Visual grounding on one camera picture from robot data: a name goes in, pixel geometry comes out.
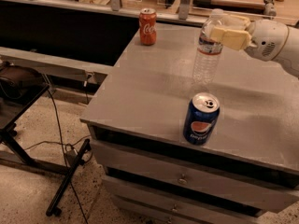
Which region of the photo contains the red Coca-Cola can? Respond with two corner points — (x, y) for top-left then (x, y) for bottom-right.
(139, 7), (157, 46)

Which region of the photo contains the blue Pepsi can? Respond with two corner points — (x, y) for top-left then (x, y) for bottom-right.
(183, 92), (220, 146)

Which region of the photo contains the black floor cable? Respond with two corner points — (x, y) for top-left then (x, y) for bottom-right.
(23, 89), (92, 224)

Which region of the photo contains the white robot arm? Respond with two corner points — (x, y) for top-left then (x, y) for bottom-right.
(207, 15), (299, 77)

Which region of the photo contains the black folding side table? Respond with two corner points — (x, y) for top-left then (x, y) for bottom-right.
(0, 80), (91, 217)

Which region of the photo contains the clear plastic water bottle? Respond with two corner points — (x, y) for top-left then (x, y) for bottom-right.
(192, 8), (224, 85)

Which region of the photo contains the dark bag on table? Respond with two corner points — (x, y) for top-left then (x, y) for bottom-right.
(0, 62), (44, 100)

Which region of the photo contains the grey drawer cabinet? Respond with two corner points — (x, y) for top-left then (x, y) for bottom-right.
(81, 24), (299, 224)

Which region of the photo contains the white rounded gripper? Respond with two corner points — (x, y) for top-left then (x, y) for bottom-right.
(209, 15), (289, 61)

